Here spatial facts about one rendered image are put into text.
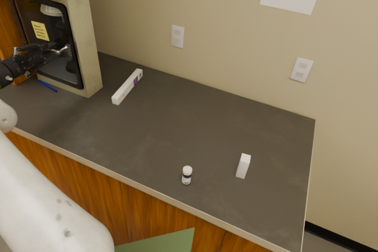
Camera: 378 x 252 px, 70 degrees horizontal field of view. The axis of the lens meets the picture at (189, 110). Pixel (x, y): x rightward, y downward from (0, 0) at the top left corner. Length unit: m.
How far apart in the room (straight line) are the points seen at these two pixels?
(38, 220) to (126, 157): 0.63
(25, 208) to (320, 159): 1.44
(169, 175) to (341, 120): 0.88
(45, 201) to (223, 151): 0.77
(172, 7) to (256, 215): 1.00
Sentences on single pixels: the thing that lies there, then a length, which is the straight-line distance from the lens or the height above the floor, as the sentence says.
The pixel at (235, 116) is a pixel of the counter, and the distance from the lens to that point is 1.30.
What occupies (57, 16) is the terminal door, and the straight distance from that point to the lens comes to 1.22.
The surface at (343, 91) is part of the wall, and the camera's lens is 1.40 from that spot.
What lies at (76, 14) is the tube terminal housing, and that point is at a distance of 1.21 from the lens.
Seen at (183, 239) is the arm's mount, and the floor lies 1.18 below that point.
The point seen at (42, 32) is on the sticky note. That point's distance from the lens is 1.34.
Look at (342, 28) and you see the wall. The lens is 1.27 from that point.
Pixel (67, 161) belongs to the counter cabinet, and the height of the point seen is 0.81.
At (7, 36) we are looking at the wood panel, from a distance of 1.50.
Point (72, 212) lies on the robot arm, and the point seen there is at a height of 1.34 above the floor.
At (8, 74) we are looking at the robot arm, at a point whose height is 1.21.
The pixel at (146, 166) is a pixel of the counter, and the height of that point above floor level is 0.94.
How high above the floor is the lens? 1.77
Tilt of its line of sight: 40 degrees down
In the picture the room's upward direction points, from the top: 6 degrees clockwise
